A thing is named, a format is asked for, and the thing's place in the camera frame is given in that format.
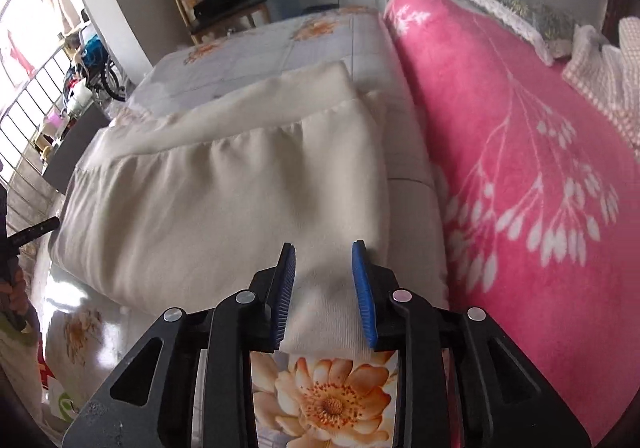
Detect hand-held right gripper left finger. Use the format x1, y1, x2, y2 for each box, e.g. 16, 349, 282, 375
62, 242, 297, 448

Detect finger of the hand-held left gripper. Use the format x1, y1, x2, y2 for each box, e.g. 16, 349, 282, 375
9, 217, 60, 247

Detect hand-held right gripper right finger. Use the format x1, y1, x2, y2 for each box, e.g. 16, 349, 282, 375
351, 240, 591, 448

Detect cream zip jacket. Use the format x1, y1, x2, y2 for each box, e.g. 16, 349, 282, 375
50, 60, 448, 359

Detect person's left hand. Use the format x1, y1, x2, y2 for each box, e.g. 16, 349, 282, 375
0, 268, 31, 329

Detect grey cabinet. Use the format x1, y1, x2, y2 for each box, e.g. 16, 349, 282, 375
42, 105, 113, 193

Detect metal window railing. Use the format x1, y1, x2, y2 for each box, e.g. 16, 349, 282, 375
0, 35, 83, 209

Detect pile of household clutter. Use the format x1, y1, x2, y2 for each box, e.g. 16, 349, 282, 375
35, 35, 108, 159

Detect white printed carton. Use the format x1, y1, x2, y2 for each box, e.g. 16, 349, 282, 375
42, 363, 81, 425

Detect wheelchair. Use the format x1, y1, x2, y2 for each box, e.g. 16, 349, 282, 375
82, 32, 128, 103

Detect red hanging garment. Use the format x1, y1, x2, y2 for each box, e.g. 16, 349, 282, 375
7, 30, 33, 76

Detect pink floral blanket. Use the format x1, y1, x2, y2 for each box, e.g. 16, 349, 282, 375
382, 0, 640, 448

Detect cream hanging garments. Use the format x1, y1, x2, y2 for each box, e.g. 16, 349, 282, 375
47, 0, 76, 36

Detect floral checked bed sheet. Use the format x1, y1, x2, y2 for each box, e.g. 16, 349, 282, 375
37, 5, 451, 448

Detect black bag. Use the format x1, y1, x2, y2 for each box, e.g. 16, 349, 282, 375
192, 0, 251, 18

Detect lace-trimmed pillow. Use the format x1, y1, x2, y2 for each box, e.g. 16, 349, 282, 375
442, 0, 581, 66

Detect pink checked pillow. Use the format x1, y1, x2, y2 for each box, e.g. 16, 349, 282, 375
562, 18, 640, 151

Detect white crumpled cloth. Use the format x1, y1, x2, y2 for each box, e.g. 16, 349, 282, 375
572, 25, 621, 59

